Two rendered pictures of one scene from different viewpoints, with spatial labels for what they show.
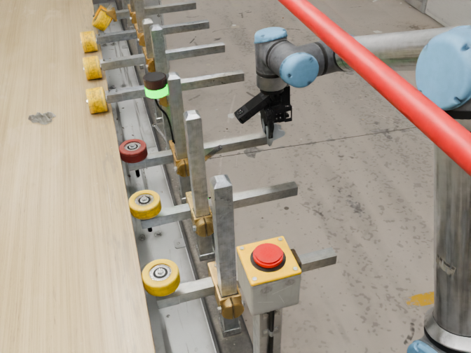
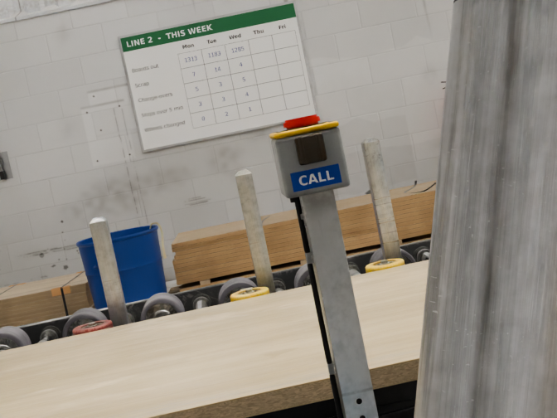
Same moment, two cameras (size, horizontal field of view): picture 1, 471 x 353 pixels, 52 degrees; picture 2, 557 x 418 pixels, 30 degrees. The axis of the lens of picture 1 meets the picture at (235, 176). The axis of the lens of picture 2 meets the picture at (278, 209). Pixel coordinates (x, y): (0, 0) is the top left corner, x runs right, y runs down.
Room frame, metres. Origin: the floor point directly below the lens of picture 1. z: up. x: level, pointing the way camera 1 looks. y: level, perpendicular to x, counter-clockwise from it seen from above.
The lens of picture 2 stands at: (0.63, -1.15, 1.24)
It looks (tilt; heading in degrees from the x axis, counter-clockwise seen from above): 5 degrees down; 102
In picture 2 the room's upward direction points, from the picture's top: 12 degrees counter-clockwise
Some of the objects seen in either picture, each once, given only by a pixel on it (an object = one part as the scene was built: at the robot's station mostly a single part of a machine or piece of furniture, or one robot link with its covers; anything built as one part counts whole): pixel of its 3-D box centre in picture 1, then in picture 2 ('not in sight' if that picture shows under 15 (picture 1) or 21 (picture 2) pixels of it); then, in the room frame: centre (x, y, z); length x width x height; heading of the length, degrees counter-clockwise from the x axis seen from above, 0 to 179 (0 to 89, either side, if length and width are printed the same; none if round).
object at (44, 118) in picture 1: (41, 115); not in sight; (1.37, 0.62, 0.91); 0.09 x 0.07 x 0.02; 73
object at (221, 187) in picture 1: (226, 266); not in sight; (0.69, 0.03, 0.92); 0.04 x 0.04 x 0.48; 15
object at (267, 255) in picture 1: (268, 257); (302, 124); (0.44, -0.04, 1.22); 0.04 x 0.04 x 0.02
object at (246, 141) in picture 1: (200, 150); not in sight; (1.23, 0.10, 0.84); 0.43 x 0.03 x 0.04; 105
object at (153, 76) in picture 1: (160, 111); not in sight; (1.17, 0.20, 1.03); 0.06 x 0.06 x 0.22; 15
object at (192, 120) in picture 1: (200, 194); not in sight; (0.94, 0.09, 0.92); 0.04 x 0.04 x 0.48; 15
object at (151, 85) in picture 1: (155, 80); not in sight; (1.17, 0.20, 1.12); 0.06 x 0.06 x 0.02
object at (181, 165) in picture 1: (180, 157); not in sight; (1.20, 0.16, 0.85); 0.14 x 0.06 x 0.05; 15
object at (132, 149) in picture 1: (135, 160); not in sight; (1.18, 0.30, 0.85); 0.08 x 0.08 x 0.11
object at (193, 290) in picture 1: (248, 277); not in sight; (0.75, -0.02, 0.82); 0.44 x 0.03 x 0.04; 105
